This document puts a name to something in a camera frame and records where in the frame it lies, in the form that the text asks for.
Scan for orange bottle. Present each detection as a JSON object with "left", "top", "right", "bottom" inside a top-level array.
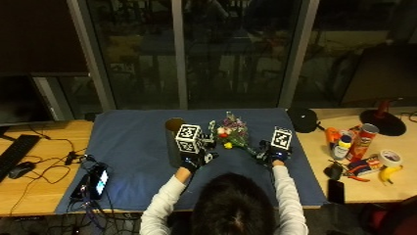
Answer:
[{"left": 325, "top": 126, "right": 342, "bottom": 151}]

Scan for tall dark cylinder vase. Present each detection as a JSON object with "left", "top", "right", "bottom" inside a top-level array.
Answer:
[{"left": 164, "top": 117, "right": 189, "bottom": 168}]

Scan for phone with lit screen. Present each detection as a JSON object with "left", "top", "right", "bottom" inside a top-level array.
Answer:
[{"left": 88, "top": 164, "right": 109, "bottom": 201}]

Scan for black round speaker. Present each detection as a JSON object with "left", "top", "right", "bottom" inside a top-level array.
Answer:
[{"left": 285, "top": 107, "right": 326, "bottom": 134}]

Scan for black keyboard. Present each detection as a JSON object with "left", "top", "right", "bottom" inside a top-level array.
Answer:
[{"left": 0, "top": 134, "right": 42, "bottom": 182}]

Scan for white tape roll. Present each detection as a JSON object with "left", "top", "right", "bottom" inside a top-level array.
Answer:
[{"left": 378, "top": 149, "right": 402, "bottom": 168}]

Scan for the person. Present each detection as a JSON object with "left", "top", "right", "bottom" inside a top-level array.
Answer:
[{"left": 140, "top": 160, "right": 310, "bottom": 235}]

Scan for bouquet of mixed flowers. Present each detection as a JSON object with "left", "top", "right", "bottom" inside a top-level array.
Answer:
[{"left": 208, "top": 111, "right": 258, "bottom": 156}]

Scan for red crisps tube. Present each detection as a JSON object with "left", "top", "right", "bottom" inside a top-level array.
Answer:
[{"left": 345, "top": 122, "right": 381, "bottom": 163}]

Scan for person's right hand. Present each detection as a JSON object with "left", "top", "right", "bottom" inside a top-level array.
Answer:
[{"left": 254, "top": 139, "right": 293, "bottom": 166}]

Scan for person's left hand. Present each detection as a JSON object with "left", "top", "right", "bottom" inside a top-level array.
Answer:
[{"left": 178, "top": 136, "right": 220, "bottom": 173}]

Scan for red-handled pliers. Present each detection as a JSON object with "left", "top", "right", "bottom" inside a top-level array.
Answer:
[{"left": 342, "top": 164, "right": 371, "bottom": 183}]

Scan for white marker cube on left glove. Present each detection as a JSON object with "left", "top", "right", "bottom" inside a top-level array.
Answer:
[{"left": 174, "top": 123, "right": 204, "bottom": 155}]

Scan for colourful small box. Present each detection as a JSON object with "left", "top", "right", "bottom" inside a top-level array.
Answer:
[{"left": 346, "top": 155, "right": 386, "bottom": 177}]

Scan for black cables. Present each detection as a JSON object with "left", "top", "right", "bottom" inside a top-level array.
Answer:
[{"left": 8, "top": 125, "right": 145, "bottom": 235}]

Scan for yellow banana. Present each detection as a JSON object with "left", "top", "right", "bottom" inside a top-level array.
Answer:
[{"left": 378, "top": 164, "right": 403, "bottom": 185}]

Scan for white marker cube on right glove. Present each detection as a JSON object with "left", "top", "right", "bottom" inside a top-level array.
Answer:
[{"left": 269, "top": 126, "right": 293, "bottom": 151}]

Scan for white bottle with blue cap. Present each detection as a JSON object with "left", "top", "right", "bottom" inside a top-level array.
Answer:
[{"left": 329, "top": 134, "right": 353, "bottom": 162}]

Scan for black monitor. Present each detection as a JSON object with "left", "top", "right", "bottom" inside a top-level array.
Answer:
[{"left": 0, "top": 73, "right": 56, "bottom": 127}]

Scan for black computer mouse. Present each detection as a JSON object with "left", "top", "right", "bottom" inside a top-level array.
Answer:
[{"left": 8, "top": 161, "right": 36, "bottom": 180}]

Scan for black phone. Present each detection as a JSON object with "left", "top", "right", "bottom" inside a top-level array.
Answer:
[{"left": 328, "top": 178, "right": 346, "bottom": 206}]

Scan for blue table cloth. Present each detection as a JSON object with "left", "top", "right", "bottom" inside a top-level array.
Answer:
[{"left": 54, "top": 108, "right": 328, "bottom": 215}]

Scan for white marker cube on glove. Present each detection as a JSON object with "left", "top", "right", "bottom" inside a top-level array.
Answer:
[
  {"left": 174, "top": 123, "right": 204, "bottom": 155},
  {"left": 269, "top": 126, "right": 293, "bottom": 151}
]

